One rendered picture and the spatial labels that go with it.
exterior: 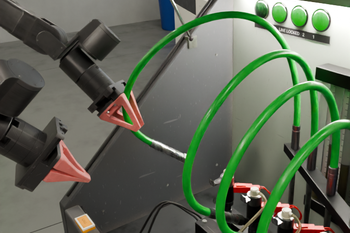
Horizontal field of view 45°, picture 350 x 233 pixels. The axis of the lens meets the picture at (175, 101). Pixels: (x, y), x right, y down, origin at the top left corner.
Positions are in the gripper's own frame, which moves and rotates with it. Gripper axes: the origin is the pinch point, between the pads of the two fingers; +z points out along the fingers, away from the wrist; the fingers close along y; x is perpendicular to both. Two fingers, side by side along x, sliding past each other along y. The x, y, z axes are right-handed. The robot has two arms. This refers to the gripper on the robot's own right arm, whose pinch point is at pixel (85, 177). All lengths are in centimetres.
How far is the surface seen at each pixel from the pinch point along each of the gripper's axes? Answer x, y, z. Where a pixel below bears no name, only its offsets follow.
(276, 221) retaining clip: -8.4, 13.0, 29.2
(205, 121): -2.8, 18.9, 8.8
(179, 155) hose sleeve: 16.2, 7.5, 21.7
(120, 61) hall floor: 458, -36, 151
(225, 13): 15.7, 35.9, 8.5
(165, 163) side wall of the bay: 39, -2, 35
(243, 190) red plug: 6.1, 11.1, 32.6
